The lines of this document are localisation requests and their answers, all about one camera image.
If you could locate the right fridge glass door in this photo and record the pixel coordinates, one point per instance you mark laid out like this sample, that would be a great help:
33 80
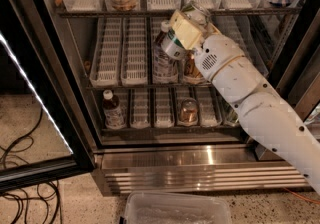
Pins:
293 51

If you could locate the green can bottom front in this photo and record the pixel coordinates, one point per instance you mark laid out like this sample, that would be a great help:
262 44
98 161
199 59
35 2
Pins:
232 116

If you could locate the gold soda can middle shelf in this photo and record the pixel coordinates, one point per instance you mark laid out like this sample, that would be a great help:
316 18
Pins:
191 74

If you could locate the white tray under 7up can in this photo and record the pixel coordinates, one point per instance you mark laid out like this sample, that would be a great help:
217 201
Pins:
105 64

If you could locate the green white 7up can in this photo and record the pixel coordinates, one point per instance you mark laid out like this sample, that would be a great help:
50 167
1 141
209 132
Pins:
170 44

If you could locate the clear plastic bin on floor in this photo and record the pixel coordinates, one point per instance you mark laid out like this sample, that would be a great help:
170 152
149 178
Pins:
175 208

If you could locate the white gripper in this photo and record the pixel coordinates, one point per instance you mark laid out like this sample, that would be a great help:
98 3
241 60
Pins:
218 54

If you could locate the brown tea bottle shelf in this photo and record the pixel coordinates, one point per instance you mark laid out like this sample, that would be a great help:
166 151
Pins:
112 110
164 68

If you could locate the copper can bottom shelf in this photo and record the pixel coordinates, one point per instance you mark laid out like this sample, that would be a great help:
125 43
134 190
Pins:
188 113

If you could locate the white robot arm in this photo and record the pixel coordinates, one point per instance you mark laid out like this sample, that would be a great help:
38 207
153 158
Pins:
262 113

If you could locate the brown tea bottle middle shelf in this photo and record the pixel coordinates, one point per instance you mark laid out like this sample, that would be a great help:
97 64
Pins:
164 68

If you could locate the stainless steel fridge cabinet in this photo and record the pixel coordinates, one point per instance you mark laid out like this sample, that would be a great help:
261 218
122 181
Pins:
154 151

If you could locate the brown tea bottle bottom shelf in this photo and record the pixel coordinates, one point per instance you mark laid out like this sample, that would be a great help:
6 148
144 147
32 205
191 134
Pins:
112 110

